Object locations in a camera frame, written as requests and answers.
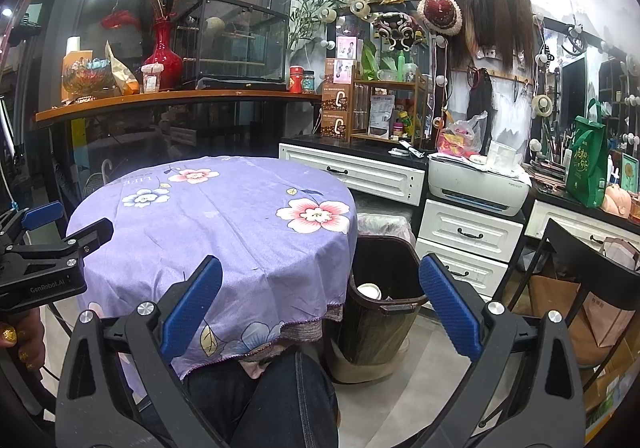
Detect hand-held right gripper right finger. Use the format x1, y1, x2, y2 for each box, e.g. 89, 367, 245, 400
419, 252, 587, 448

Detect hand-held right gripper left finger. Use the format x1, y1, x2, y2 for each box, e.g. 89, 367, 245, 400
55, 255, 236, 448

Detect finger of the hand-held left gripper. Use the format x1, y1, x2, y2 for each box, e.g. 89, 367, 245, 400
10, 218, 115, 261
0, 202, 66, 249

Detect brown wood-grain bin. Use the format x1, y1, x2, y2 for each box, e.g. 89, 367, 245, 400
345, 235, 431, 369

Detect person's left hand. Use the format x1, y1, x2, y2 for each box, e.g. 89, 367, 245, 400
0, 305, 46, 374

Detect white drawer stack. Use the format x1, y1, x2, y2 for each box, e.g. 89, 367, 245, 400
415, 198, 525, 299

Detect purple floral tablecloth table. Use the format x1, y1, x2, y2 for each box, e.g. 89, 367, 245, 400
66, 155, 359, 396

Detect brown paper shopping bag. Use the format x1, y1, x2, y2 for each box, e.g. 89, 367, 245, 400
527, 273, 601, 369

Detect bin with clear liner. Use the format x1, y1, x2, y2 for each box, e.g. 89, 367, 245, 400
356, 212, 413, 241

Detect white printer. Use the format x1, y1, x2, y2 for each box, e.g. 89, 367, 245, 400
427, 153, 532, 216

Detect person's dark jeans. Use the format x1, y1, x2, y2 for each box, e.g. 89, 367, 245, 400
182, 345, 341, 448

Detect white vanity drawer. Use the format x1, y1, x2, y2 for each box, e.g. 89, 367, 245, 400
525, 201, 640, 254

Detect patterned glass bowl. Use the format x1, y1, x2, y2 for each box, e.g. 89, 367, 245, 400
62, 58, 113, 102

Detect black chair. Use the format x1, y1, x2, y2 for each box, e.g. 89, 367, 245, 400
500, 217, 640, 369

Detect wooden counter shelf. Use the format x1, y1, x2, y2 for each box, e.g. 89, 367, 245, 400
34, 89, 323, 130

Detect white translucent container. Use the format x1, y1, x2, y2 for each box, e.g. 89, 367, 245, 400
485, 139, 521, 174

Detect orange box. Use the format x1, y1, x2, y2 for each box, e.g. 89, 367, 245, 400
61, 50, 96, 102

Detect plastic drink cup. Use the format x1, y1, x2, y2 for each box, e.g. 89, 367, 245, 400
141, 63, 165, 93

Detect pink white shopping bag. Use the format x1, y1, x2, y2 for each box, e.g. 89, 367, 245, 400
582, 235, 640, 349

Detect red vase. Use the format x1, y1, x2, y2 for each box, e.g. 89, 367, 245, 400
141, 18, 184, 92

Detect green tote bag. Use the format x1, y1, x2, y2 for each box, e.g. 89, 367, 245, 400
565, 98, 608, 208

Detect pink round figurine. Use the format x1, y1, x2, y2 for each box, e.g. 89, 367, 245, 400
602, 183, 632, 218

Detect wooden shelf rack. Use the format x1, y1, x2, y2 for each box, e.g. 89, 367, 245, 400
349, 73, 433, 149

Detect glass terrarium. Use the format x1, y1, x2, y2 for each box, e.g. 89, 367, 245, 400
172, 0, 291, 89

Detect vanity mirror with bulbs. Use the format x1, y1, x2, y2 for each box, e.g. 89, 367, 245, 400
535, 16, 640, 169
325, 1, 448, 149

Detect brown box with photo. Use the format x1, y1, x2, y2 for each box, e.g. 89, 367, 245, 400
325, 59, 357, 85

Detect ornate beaded headdress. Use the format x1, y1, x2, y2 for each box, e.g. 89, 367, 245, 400
372, 11, 426, 52

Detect row of hair extensions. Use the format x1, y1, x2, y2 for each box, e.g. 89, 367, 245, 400
448, 0, 533, 74

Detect red embroidered hat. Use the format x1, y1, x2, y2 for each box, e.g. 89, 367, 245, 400
416, 0, 463, 35

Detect green bamboo plant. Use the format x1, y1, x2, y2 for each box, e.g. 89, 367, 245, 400
290, 0, 366, 54

